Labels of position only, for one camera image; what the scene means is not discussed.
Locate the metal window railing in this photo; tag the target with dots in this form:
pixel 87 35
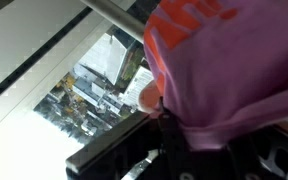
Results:
pixel 118 17

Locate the pink printed garment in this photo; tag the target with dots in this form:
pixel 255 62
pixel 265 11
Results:
pixel 221 66

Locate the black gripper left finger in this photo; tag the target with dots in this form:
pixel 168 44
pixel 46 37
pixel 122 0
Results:
pixel 175 145

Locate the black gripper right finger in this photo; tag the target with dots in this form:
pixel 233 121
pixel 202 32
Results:
pixel 238 160

